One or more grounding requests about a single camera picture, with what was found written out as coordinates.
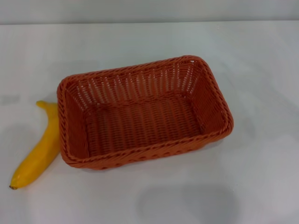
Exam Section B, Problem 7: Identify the yellow banana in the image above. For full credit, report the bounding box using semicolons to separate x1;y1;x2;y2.
9;100;62;190

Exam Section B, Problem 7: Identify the orange woven plastic basket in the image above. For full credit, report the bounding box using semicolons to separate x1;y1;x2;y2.
57;55;234;170

